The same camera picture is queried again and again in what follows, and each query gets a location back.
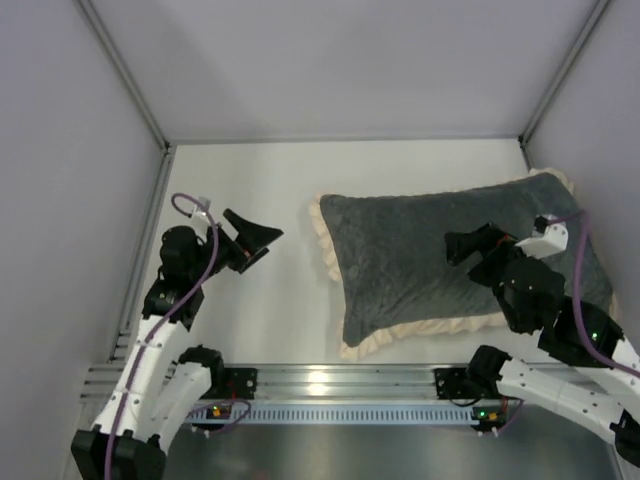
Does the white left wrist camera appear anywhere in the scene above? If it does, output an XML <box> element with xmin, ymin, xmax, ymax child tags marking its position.
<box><xmin>191</xmin><ymin>197</ymin><xmax>210</xmax><ymax>222</ymax></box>

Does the slotted grey cable duct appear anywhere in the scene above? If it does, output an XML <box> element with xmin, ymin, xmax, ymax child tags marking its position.
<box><xmin>188</xmin><ymin>403</ymin><xmax>481</xmax><ymax>427</ymax></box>

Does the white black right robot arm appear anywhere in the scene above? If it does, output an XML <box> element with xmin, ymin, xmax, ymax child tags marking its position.
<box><xmin>444</xmin><ymin>215</ymin><xmax>639</xmax><ymax>465</ymax></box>

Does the grey pillowcase with cream frill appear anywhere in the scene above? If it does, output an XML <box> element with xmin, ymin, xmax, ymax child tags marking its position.
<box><xmin>307</xmin><ymin>168</ymin><xmax>618</xmax><ymax>361</ymax></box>

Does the aluminium mounting rail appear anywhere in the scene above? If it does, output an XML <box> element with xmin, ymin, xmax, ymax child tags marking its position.
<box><xmin>82</xmin><ymin>363</ymin><xmax>640</xmax><ymax>401</ymax></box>

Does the right aluminium frame post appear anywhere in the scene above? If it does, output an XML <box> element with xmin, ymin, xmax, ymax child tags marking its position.
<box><xmin>518</xmin><ymin>0</ymin><xmax>613</xmax><ymax>151</ymax></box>

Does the aluminium frame post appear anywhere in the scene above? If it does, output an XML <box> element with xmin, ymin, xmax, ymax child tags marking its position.
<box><xmin>74</xmin><ymin>0</ymin><xmax>174</xmax><ymax>151</ymax></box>
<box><xmin>518</xmin><ymin>0</ymin><xmax>613</xmax><ymax>151</ymax></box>

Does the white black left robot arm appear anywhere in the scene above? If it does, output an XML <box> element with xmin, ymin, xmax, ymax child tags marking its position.
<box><xmin>71</xmin><ymin>205</ymin><xmax>283</xmax><ymax>479</ymax></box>

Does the left aluminium frame post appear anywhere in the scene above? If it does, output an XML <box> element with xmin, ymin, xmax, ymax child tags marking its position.
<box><xmin>74</xmin><ymin>0</ymin><xmax>174</xmax><ymax>151</ymax></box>

